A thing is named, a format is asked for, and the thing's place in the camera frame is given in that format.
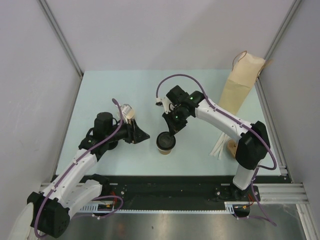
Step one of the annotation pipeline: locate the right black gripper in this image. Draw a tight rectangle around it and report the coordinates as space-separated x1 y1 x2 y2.
162 107 190 137

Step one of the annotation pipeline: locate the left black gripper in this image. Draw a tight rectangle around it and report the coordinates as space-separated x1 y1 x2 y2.
105 117 150 144

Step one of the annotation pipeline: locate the black plastic cup lid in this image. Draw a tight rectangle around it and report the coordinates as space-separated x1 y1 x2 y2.
156 131 176 151

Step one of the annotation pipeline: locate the brown paper coffee cup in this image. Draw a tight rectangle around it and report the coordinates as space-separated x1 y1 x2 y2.
158 148 173 155

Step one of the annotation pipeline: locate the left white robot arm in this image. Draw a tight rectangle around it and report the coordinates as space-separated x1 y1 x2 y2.
27 112 150 238

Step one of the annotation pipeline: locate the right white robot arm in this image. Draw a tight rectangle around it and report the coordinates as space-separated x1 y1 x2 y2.
156 85 270 201

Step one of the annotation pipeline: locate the brown paper takeout bag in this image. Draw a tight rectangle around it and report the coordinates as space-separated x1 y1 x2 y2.
218 50 273 115

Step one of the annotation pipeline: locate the stack of black lids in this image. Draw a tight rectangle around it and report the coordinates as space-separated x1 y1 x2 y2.
106 141 119 151

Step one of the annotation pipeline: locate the white wrapped straw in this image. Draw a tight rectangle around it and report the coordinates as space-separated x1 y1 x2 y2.
209 133 227 156
218 134 229 160

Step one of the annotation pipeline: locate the brown pulp cup carrier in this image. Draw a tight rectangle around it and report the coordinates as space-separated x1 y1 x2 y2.
226 139 238 159

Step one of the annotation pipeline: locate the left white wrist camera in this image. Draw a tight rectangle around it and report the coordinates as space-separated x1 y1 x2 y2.
120 103 135 124

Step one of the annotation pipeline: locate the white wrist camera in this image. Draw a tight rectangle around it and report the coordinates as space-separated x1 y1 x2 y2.
155 97 173 114
120 103 135 124

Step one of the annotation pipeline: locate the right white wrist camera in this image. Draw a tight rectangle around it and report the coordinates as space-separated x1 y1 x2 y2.
155 97 173 114

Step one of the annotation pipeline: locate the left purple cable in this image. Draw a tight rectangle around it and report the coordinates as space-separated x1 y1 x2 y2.
33 98 125 238

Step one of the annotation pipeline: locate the white slotted cable duct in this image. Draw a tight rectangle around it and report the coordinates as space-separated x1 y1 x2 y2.
78 201 116 214

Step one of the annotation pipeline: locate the right aluminium frame post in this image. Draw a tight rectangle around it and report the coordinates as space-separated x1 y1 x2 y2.
264 0 305 61

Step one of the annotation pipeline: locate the aluminium frame post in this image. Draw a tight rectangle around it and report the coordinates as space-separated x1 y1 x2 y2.
264 0 305 61
37 0 84 79

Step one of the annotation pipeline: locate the left aluminium frame post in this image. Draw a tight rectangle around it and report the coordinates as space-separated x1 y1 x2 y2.
37 0 84 79

